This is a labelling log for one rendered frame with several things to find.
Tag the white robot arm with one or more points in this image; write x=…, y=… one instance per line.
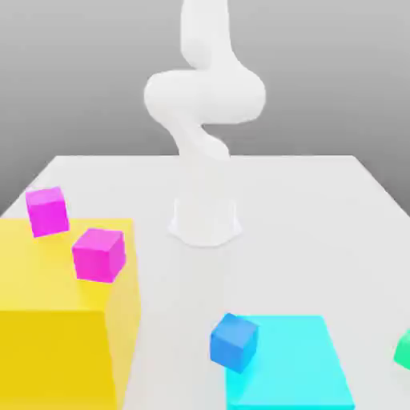
x=205, y=96

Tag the small magenta cube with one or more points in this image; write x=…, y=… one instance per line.
x=96, y=258
x=48, y=213

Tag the small blue cube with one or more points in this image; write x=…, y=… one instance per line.
x=232, y=344

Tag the small green cube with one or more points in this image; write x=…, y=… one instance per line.
x=403, y=350

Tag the large cyan box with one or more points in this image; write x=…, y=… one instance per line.
x=288, y=362

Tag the large yellow box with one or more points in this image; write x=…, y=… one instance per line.
x=51, y=352

